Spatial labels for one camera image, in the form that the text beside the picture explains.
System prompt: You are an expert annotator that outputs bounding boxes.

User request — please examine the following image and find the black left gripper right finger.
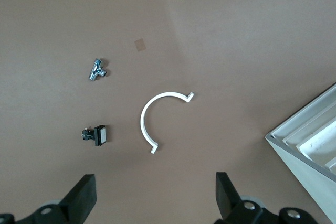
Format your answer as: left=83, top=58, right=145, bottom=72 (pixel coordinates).
left=214, top=172, right=317, bottom=224

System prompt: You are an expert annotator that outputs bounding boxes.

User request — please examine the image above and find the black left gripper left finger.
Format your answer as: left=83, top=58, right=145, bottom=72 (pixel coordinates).
left=0, top=173, right=97, bottom=224

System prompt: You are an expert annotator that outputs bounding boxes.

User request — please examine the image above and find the white plastic drawer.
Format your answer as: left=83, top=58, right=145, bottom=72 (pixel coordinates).
left=296, top=119, right=336, bottom=168
left=272, top=91, right=336, bottom=141
left=285, top=103, right=336, bottom=147

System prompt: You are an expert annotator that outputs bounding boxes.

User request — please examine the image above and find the white drawer cabinet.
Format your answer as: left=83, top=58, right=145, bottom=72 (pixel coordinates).
left=264, top=82, right=336, bottom=224

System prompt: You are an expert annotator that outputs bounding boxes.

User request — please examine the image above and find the white curved plastic clip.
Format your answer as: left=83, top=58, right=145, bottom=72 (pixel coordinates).
left=140, top=91, right=195, bottom=155

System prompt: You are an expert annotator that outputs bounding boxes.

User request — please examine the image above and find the small blue electronic part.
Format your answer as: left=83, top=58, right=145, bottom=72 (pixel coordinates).
left=88, top=58, right=109, bottom=81

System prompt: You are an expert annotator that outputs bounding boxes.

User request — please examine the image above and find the brown tape patch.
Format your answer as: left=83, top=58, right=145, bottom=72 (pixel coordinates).
left=134, top=38, right=147, bottom=51

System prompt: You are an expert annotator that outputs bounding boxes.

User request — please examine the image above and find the black square push switch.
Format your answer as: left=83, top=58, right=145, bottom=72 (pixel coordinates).
left=80, top=125, right=109, bottom=147

